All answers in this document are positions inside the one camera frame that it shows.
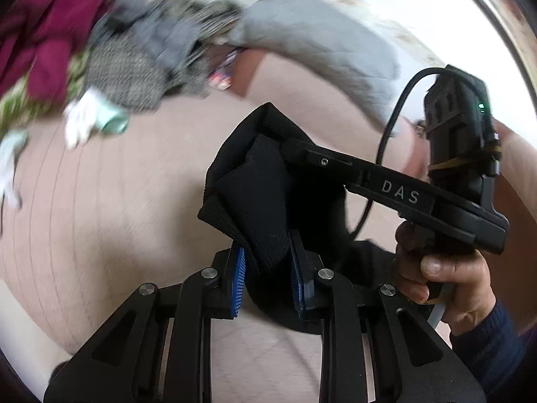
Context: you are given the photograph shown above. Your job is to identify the person's right hand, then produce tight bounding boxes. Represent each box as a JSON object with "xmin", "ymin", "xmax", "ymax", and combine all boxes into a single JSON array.
[{"xmin": 394, "ymin": 218, "xmax": 498, "ymax": 337}]

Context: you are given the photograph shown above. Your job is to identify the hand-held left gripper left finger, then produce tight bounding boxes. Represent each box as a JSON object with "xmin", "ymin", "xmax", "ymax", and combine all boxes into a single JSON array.
[{"xmin": 43, "ymin": 245, "xmax": 248, "ymax": 403}]

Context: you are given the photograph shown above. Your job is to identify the pink quilted bolster cushion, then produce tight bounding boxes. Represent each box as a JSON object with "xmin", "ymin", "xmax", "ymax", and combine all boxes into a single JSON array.
[{"xmin": 229, "ymin": 48, "xmax": 429, "ymax": 177}]

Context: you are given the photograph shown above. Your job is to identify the grey denim garment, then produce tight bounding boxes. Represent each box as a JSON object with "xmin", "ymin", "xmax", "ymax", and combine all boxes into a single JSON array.
[{"xmin": 113, "ymin": 0, "xmax": 210, "ymax": 76}]

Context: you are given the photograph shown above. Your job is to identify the maroon fleece garment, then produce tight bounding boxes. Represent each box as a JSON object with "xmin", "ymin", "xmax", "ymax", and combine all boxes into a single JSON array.
[{"xmin": 0, "ymin": 0, "xmax": 118, "ymax": 101}]

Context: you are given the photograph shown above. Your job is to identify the person's right forearm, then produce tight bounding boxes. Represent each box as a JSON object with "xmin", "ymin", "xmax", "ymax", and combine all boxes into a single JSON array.
[{"xmin": 449, "ymin": 298, "xmax": 529, "ymax": 395}]

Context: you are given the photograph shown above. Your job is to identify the pink quilted bedspread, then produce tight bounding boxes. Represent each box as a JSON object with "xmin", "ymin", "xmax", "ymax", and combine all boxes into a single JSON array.
[{"xmin": 0, "ymin": 88, "xmax": 462, "ymax": 403}]

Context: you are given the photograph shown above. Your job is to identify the houndstooth wool coat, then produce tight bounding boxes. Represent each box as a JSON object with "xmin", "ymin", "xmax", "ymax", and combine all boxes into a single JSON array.
[{"xmin": 84, "ymin": 0, "xmax": 244, "ymax": 110}]

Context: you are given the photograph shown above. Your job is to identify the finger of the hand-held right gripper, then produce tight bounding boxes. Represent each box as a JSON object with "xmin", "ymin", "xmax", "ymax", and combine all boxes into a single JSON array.
[{"xmin": 279, "ymin": 138, "xmax": 437, "ymax": 218}]

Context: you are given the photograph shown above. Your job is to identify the grey quilted pillow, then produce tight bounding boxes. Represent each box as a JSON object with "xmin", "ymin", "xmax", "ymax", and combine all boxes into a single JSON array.
[{"xmin": 241, "ymin": 0, "xmax": 401, "ymax": 133}]

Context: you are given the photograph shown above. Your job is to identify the red and blue packet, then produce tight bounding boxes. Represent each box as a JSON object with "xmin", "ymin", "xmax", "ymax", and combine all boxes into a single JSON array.
[{"xmin": 207, "ymin": 48, "xmax": 244, "ymax": 91}]

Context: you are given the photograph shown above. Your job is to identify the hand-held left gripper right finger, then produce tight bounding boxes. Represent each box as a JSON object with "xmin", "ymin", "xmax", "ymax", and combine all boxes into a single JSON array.
[{"xmin": 289, "ymin": 231, "xmax": 487, "ymax": 403}]

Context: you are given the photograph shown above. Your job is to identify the black pants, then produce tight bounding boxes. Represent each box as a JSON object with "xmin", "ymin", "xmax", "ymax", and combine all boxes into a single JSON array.
[{"xmin": 197, "ymin": 103, "xmax": 399, "ymax": 334}]

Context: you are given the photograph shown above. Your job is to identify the white glove with green cuff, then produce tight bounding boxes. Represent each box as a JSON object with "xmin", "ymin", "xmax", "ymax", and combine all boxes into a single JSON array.
[
  {"xmin": 63, "ymin": 88, "xmax": 131, "ymax": 149},
  {"xmin": 0, "ymin": 130, "xmax": 28, "ymax": 208}
]

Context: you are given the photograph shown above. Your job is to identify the green patterned cloth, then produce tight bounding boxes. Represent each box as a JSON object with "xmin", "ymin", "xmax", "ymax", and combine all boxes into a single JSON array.
[{"xmin": 0, "ymin": 50, "xmax": 91, "ymax": 135}]

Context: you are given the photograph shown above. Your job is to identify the black cable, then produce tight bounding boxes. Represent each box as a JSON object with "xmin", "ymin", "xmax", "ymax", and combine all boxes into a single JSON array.
[{"xmin": 346, "ymin": 66, "xmax": 451, "ymax": 240}]

